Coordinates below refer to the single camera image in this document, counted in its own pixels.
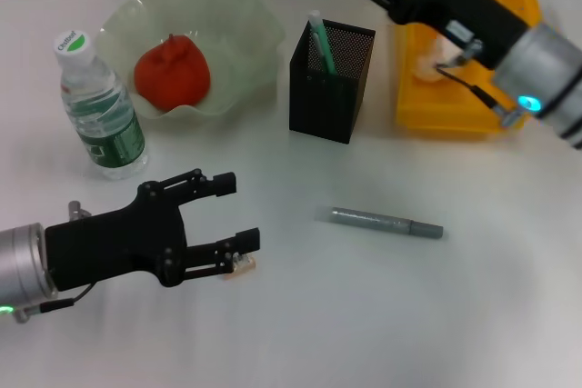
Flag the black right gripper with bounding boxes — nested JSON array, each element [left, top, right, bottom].
[[334, 0, 529, 69]]

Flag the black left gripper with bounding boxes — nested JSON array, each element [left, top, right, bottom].
[[45, 168, 262, 292]]

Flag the beige eraser with barcode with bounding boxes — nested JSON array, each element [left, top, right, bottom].
[[220, 254, 258, 281]]

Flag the green pen with white clip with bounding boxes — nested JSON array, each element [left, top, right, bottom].
[[306, 9, 340, 75]]

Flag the white paper ball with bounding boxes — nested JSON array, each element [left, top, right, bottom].
[[412, 35, 456, 85]]

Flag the grey glitter pen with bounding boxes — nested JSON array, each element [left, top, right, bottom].
[[329, 205, 445, 240]]

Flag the clear green-label water bottle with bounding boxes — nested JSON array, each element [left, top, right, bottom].
[[53, 29, 149, 181]]

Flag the black mesh pen holder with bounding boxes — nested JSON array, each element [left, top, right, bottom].
[[288, 15, 376, 144]]

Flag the green glass fruit plate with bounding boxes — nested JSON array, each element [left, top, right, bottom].
[[97, 0, 286, 120]]

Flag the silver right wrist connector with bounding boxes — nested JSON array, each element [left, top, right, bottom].
[[463, 37, 486, 62]]

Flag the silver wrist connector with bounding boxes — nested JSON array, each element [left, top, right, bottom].
[[463, 37, 486, 62], [67, 200, 91, 222]]

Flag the yellow plastic bin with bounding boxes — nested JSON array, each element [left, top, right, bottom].
[[393, 0, 543, 140]]

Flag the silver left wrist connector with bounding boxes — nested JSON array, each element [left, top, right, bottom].
[[67, 200, 91, 222]]

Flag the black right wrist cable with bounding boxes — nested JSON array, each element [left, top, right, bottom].
[[434, 60, 524, 128]]

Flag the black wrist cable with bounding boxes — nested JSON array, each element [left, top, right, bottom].
[[434, 60, 524, 128], [13, 282, 99, 323]]

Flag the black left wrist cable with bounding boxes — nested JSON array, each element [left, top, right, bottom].
[[13, 282, 99, 323]]

